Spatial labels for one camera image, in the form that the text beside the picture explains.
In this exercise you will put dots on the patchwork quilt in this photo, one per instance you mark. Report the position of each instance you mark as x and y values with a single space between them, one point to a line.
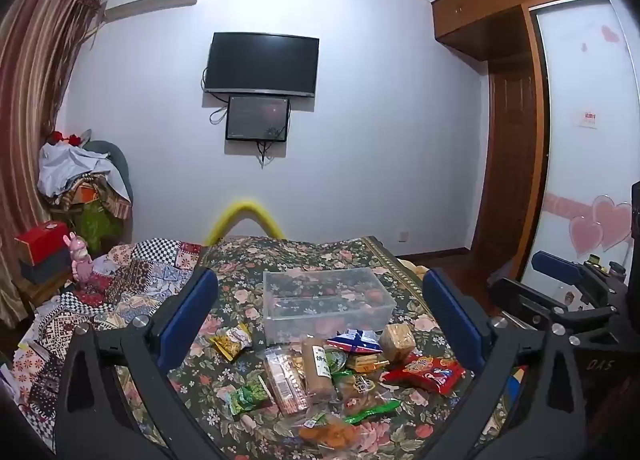
140 270

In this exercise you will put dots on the white sliding door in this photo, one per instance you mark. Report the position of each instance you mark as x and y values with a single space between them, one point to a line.
575 165

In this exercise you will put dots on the small black monitor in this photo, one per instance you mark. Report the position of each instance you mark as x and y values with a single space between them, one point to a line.
257 118

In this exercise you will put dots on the green clear snack packet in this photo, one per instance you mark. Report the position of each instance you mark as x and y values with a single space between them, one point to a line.
341 359

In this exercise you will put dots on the clear pastry bag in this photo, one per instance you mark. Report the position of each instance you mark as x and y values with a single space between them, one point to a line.
362 387

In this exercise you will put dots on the clear biscuit stick packet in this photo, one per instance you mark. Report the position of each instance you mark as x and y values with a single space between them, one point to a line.
286 380

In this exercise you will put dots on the pink plush toy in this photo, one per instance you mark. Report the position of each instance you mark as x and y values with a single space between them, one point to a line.
79 260

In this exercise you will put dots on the small yellow snack packet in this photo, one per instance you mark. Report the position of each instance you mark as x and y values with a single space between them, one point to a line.
230 344

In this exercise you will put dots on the red box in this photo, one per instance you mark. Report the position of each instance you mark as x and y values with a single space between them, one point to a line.
42 235

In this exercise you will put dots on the grey cushion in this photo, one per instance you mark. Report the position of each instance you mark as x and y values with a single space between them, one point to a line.
119 158

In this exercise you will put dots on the red snack packet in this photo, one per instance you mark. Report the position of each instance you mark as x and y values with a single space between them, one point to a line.
425 374

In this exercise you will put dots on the red white sticker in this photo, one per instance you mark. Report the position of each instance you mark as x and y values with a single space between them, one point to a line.
588 118

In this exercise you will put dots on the wooden nightstand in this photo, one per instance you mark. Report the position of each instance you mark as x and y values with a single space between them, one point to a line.
42 290

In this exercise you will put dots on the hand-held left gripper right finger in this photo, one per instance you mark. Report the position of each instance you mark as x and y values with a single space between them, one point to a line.
450 312

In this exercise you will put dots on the brown cracker pack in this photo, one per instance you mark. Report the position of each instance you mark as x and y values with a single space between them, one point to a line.
397 342

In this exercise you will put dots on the clear plastic container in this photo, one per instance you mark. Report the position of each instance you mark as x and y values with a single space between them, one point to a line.
327 305

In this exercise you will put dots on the yellow fleece blanket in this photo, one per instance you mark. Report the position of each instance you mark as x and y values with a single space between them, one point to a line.
415 267

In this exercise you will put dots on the yellow foam tube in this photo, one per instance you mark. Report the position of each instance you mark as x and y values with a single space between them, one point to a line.
245 207

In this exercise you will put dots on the red flowers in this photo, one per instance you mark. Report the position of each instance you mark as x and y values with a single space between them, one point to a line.
65 137

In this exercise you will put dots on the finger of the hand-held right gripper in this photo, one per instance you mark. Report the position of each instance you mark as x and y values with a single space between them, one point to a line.
520 297
550 264

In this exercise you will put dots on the green striped snack packet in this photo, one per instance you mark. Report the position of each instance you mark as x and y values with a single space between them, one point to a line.
375 411

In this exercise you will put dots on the wall outlet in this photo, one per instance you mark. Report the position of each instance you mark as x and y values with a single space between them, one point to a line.
402 236

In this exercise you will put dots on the green printed cloth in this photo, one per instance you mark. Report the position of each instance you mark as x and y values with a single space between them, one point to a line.
95 225

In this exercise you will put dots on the pile of clothes on chair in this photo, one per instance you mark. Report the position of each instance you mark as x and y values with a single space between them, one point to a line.
70 168

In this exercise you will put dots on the gold snack packet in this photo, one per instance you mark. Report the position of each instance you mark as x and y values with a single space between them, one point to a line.
367 363

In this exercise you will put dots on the brown biscuit roll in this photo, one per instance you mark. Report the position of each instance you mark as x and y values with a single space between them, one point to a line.
317 370

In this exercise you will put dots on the blue white snack bag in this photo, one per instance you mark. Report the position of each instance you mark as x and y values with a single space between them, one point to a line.
356 340

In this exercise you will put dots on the wooden wardrobe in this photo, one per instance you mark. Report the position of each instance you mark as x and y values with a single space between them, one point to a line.
480 0

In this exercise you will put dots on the small green snack packet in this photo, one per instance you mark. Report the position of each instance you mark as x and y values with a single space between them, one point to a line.
247 399

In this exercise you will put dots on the black wall television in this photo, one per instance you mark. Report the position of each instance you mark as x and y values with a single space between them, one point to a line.
262 63

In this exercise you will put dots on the dark grey box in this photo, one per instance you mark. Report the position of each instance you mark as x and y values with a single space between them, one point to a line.
47 265

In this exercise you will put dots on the striped curtain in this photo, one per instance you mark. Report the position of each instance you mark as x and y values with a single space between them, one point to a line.
30 90

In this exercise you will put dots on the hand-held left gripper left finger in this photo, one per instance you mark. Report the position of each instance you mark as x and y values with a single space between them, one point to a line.
192 320

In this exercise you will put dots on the orange snack bag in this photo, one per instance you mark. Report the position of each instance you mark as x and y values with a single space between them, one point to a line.
327 435

